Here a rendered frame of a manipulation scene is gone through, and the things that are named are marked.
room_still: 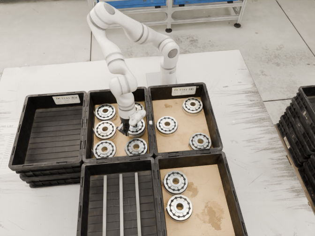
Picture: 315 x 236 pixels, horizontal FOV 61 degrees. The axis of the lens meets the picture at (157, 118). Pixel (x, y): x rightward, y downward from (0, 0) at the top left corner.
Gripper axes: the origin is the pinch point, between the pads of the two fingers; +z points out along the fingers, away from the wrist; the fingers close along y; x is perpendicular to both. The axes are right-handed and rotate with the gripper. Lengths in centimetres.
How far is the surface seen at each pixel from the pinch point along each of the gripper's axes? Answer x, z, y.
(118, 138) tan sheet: -3.0, 4.4, 5.3
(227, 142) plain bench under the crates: 36, 17, -35
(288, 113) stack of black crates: 54, 50, -107
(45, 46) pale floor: -194, 87, -59
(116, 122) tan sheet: -10.5, 4.4, -1.0
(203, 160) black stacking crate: 35.6, -0.1, -8.6
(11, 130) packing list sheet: -59, 17, 35
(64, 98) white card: -37.0, -3.0, 8.3
